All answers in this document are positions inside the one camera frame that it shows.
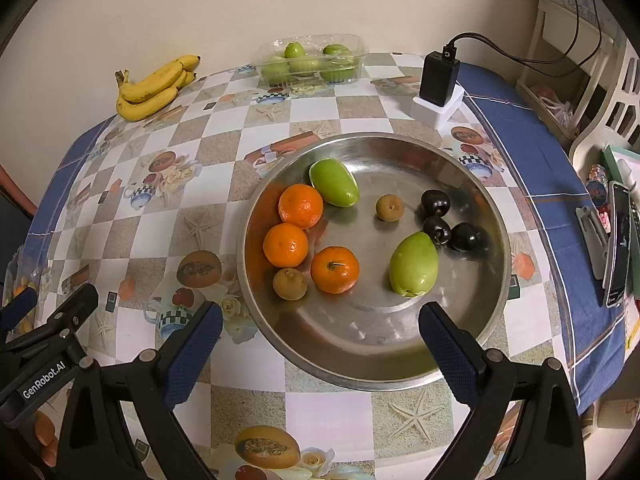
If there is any round steel plate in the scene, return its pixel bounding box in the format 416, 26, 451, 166
236, 132, 512, 393

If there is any grey phone stand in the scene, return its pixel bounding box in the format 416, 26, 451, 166
575, 205, 612, 281

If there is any white plastic tube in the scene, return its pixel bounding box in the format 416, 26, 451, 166
616, 159, 640, 196

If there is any white plastic chair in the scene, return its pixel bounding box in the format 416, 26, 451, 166
569, 35, 640, 181

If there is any black power adapter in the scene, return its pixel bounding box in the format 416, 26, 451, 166
418, 50, 462, 108

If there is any blue plaid tablecloth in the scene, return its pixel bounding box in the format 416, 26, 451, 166
20, 62, 628, 416

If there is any dark cherry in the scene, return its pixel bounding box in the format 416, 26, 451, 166
420, 189, 452, 217
423, 216, 452, 246
450, 222, 488, 253

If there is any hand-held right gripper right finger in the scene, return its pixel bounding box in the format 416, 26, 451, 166
418, 301, 587, 480

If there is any yellow banana bunch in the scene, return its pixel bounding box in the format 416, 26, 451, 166
115, 54, 202, 123

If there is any black smartphone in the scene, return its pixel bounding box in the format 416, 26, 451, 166
602, 181, 633, 309

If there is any clear plastic bag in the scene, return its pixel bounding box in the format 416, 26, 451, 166
0, 245, 51, 336

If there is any black power cable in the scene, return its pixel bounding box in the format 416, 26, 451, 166
442, 0, 581, 67
442, 0, 603, 67

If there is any brown kiwi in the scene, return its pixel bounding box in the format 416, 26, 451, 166
375, 194, 405, 222
272, 267, 309, 302

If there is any colourful patterned cylinder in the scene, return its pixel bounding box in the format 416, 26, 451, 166
584, 164, 612, 207

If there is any orange mandarin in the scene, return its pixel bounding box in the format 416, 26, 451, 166
310, 246, 361, 295
278, 183, 325, 229
262, 222, 310, 269

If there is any dark remote control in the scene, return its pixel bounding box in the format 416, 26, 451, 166
627, 195, 640, 246

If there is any clear plastic clamshell box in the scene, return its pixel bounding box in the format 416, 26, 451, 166
256, 33, 368, 88

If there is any beige plastic rack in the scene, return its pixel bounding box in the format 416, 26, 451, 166
515, 0, 616, 141

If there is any pink white plastic bag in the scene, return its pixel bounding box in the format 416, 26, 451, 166
530, 86, 576, 131

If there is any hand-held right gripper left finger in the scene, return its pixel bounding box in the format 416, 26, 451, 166
52, 301, 224, 480

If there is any beige cardboard box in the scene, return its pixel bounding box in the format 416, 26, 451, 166
595, 385, 640, 431

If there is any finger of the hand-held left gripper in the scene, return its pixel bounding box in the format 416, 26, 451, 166
0, 286, 40, 333
30, 282, 100, 341

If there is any checkered printed tablecloth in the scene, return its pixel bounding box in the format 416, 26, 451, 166
10, 52, 561, 480

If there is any heap of packed green jujubes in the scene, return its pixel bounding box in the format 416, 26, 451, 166
262, 42, 358, 85

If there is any green jujube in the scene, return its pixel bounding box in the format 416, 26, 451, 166
389, 231, 440, 298
308, 158, 360, 208

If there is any white charger box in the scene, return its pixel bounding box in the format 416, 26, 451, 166
411, 85, 466, 128

